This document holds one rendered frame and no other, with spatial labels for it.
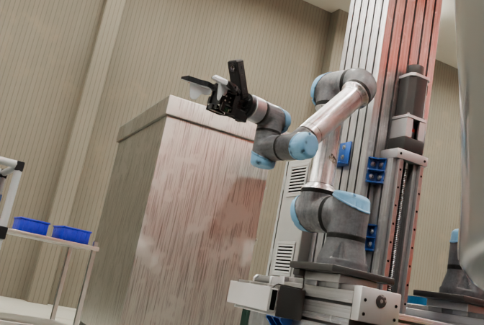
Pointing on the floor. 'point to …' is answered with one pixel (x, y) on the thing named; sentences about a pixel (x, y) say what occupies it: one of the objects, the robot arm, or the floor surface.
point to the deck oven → (176, 220)
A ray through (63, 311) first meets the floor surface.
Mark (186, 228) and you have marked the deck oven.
